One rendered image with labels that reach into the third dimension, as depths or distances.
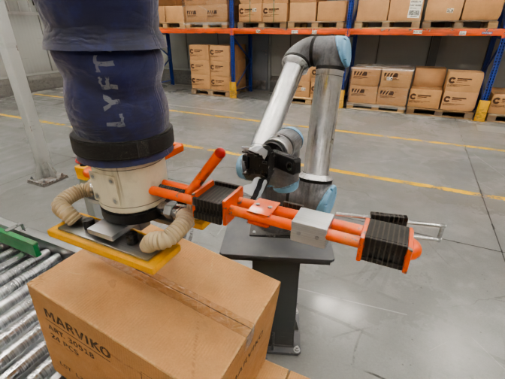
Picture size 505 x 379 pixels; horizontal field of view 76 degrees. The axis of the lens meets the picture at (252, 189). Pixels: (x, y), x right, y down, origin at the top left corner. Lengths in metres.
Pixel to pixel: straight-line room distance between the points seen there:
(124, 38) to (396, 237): 0.60
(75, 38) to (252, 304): 0.75
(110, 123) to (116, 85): 0.07
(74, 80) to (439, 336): 2.23
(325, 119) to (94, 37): 0.94
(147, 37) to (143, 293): 0.65
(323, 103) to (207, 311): 0.90
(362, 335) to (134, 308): 1.54
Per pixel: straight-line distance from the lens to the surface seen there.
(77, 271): 1.10
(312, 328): 2.17
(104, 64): 0.70
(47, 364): 1.53
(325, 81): 1.39
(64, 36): 0.71
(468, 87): 7.74
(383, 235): 0.61
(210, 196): 0.71
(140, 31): 0.71
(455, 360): 2.30
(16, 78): 4.28
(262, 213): 0.65
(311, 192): 1.39
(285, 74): 1.37
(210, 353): 0.87
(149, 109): 0.73
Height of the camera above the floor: 1.64
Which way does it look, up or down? 27 degrees down
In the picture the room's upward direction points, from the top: straight up
